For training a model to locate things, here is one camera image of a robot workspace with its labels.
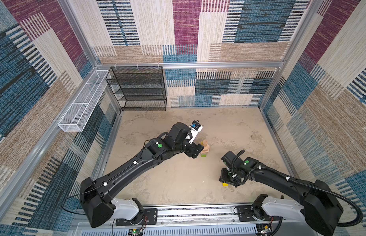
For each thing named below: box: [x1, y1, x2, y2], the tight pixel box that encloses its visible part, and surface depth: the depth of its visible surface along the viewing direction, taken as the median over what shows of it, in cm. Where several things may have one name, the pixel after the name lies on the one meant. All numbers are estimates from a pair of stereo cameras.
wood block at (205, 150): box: [200, 147, 210, 155], surface depth 87 cm
